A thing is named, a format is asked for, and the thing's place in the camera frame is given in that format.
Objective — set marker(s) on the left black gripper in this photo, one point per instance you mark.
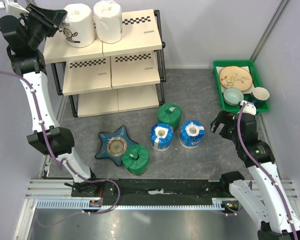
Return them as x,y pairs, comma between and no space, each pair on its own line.
51,20

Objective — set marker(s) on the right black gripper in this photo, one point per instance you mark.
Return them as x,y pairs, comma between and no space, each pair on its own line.
223,117

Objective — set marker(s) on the white cartoon-print roll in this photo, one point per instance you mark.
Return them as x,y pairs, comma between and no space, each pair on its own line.
78,26

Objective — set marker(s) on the plain white roll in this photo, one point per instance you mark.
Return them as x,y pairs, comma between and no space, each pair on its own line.
108,21

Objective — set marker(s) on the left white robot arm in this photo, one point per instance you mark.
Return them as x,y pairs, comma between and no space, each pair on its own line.
24,29

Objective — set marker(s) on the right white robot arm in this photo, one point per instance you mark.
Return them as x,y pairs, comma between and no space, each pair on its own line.
272,212

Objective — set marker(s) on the green roll near shelf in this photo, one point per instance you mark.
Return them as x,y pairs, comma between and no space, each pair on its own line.
169,113

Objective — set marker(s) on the beige three-tier shelf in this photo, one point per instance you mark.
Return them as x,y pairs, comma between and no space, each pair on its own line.
107,78

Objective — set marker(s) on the celadon ceramic bowl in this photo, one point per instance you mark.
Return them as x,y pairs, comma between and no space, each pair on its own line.
233,96

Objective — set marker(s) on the blue roll right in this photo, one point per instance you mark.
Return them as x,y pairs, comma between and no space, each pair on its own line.
191,134

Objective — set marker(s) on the blue roll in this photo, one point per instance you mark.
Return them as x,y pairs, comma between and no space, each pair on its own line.
191,134
161,137

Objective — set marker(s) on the green plastic tray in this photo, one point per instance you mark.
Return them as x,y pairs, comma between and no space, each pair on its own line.
248,66

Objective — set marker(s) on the bird-painted ceramic plate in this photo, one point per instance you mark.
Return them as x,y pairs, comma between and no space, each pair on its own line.
235,77

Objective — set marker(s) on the dark green white-lined cup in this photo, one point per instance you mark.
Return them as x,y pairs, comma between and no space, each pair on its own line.
258,96

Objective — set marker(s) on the blue roll left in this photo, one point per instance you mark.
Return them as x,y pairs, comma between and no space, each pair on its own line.
161,137

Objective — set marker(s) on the green roll front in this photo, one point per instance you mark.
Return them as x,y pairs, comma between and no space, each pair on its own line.
136,159

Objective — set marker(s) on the blue star-shaped dish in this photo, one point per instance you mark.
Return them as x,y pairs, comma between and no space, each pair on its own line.
114,145

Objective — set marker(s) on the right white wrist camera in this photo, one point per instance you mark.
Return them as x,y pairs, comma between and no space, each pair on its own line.
247,107

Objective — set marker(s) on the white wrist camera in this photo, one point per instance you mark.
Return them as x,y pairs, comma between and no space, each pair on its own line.
247,107
12,7

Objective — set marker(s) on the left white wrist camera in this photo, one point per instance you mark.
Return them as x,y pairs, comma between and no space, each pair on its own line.
12,7

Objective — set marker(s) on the slotted cable duct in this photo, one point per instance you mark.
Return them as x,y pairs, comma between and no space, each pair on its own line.
133,204

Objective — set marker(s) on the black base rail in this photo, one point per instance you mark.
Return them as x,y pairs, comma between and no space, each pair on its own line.
150,189

